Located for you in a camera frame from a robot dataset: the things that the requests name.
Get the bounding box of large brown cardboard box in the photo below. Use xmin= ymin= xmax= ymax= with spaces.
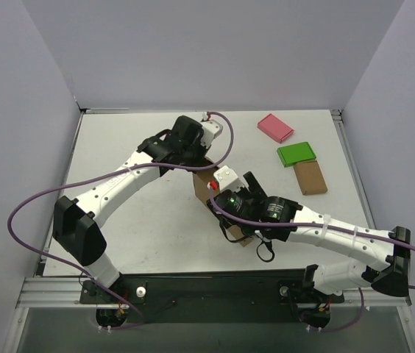
xmin=192 ymin=166 xmax=253 ymax=247

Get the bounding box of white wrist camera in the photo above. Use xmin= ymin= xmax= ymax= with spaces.
xmin=200 ymin=113 xmax=223 ymax=146
xmin=208 ymin=165 xmax=247 ymax=193

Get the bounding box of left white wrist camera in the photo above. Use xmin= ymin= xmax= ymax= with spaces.
xmin=200 ymin=113 xmax=223 ymax=146

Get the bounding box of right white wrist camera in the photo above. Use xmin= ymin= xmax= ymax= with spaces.
xmin=208 ymin=165 xmax=247 ymax=193

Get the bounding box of aluminium frame rail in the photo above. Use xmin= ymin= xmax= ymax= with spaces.
xmin=15 ymin=108 xmax=414 ymax=310

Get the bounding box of pink paper box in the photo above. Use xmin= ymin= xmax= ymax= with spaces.
xmin=257 ymin=113 xmax=294 ymax=143

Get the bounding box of green paper box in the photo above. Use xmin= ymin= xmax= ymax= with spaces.
xmin=277 ymin=141 xmax=316 ymax=168

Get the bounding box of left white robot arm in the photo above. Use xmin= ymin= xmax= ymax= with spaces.
xmin=53 ymin=115 xmax=222 ymax=303

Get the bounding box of small brown cardboard box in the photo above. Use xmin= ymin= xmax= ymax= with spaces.
xmin=294 ymin=160 xmax=328 ymax=196

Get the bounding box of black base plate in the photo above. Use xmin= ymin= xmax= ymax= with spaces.
xmin=79 ymin=269 xmax=344 ymax=326

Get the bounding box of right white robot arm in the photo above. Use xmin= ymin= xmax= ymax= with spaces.
xmin=207 ymin=166 xmax=411 ymax=297

